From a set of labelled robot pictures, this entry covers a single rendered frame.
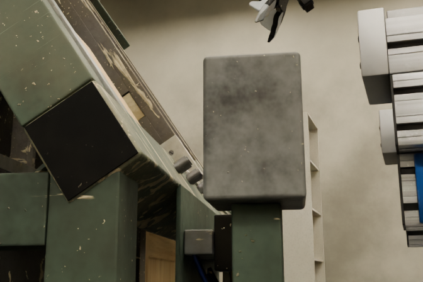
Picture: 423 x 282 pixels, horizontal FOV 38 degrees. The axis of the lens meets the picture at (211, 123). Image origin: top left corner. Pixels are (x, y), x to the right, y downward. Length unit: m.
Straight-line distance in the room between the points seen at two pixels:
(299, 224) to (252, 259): 4.37
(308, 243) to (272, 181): 4.37
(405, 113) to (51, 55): 0.45
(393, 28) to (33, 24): 0.46
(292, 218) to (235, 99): 4.40
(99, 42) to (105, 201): 1.01
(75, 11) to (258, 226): 1.16
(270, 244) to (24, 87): 0.37
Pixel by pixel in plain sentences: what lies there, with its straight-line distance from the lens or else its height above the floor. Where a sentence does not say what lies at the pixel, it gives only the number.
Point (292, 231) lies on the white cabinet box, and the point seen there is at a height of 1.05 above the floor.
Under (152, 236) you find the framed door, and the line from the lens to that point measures 1.87.
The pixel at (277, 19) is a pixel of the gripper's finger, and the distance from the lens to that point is 1.75.
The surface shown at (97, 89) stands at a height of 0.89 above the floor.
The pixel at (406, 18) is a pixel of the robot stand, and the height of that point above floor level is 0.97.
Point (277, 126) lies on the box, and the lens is 0.72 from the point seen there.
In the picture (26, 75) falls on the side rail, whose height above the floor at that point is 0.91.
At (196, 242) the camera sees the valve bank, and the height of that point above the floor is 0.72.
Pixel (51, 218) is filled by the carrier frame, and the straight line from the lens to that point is 0.76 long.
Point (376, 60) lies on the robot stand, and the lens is 0.79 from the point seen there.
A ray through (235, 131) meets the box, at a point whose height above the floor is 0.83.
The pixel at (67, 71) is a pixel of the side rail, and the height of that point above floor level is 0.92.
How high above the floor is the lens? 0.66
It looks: 15 degrees up
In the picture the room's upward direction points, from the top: straight up
